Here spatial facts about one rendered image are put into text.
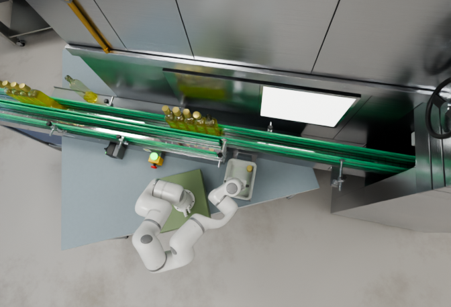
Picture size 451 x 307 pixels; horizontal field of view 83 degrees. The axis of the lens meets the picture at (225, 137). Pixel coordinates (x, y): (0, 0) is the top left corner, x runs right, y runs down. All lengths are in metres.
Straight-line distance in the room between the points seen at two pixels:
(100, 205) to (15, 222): 1.44
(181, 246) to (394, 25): 1.01
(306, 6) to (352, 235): 1.96
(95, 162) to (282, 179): 1.22
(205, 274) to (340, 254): 1.10
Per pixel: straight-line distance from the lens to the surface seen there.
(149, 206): 1.19
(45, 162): 3.14
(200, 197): 1.52
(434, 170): 1.21
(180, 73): 1.26
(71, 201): 1.94
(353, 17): 0.92
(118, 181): 1.80
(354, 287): 2.49
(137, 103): 1.79
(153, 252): 1.06
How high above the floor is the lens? 2.33
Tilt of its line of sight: 69 degrees down
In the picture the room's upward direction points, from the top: 14 degrees counter-clockwise
